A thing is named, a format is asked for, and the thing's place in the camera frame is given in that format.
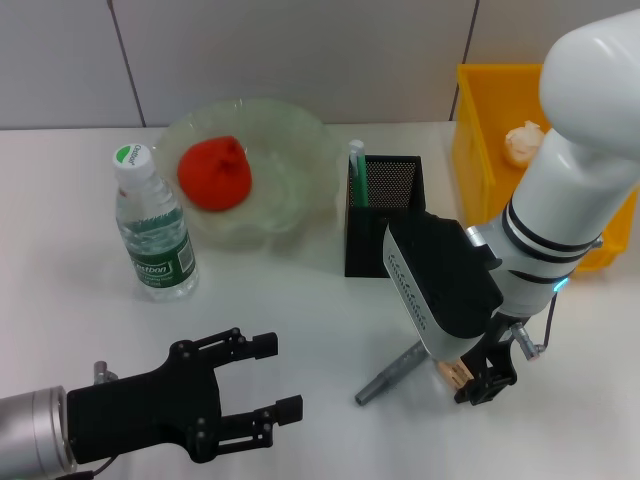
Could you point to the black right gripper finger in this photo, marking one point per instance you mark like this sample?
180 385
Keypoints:
487 387

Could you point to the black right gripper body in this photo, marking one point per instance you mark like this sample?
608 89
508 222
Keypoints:
495 350

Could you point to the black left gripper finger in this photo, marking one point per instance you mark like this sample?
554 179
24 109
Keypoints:
290 409
264 344

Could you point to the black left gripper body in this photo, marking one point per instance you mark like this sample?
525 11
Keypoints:
140 405

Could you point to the beige eraser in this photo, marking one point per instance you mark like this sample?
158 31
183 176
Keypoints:
454 372

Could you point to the grey marker pen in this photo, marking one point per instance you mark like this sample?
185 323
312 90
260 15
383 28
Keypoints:
385 377

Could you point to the clear green-label water bottle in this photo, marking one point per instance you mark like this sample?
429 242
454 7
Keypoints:
155 240

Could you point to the red tomato-shaped object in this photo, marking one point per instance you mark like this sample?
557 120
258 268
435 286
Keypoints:
215 175

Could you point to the white paper ball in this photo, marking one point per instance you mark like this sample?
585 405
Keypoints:
522 142

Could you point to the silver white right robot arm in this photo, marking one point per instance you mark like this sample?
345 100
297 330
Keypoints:
565 200

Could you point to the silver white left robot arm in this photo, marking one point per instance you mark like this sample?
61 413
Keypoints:
30 430

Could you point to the black mesh pen holder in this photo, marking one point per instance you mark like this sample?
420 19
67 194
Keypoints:
365 240

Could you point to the green glass fruit plate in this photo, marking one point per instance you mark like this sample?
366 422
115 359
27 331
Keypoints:
295 165

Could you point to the left wrist silver plug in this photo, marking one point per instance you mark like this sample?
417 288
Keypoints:
104 371

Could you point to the yellow plastic bin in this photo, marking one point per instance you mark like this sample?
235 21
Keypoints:
475 150

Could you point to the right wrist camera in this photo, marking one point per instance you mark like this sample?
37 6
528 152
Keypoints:
440 280

